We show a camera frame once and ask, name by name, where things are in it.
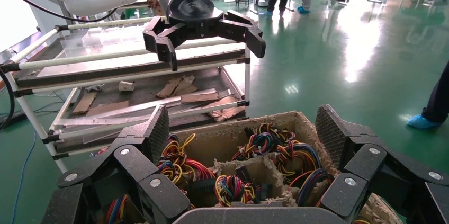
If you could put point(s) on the brown cardboard divider box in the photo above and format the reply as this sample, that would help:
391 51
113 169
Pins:
217 141

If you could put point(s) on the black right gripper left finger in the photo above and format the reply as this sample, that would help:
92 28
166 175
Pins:
133 162

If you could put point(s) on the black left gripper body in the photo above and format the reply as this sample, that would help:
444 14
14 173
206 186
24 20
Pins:
189 8

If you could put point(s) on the brown cardboard scrap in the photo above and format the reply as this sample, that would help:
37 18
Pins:
226 110
175 87
108 108
200 97
85 103

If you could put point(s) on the wooden scrap pieces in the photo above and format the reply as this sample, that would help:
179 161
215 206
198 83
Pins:
140 108

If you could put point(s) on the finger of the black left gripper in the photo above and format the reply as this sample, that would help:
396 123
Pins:
252 38
161 45

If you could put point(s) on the person black shirt white hem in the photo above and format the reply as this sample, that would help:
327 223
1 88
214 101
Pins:
438 103

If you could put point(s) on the white flat panel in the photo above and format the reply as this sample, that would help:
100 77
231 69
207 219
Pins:
105 64

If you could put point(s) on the clear plastic tray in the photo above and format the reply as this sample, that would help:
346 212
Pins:
105 38

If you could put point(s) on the grey pipe connector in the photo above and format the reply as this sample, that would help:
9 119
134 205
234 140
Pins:
94 88

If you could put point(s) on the white pipe trolley rack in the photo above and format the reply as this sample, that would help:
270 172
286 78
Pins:
105 75

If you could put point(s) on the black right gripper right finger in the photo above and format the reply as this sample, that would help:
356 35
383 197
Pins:
364 162

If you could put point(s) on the white paper cup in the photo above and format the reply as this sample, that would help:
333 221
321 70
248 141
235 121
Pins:
126 86

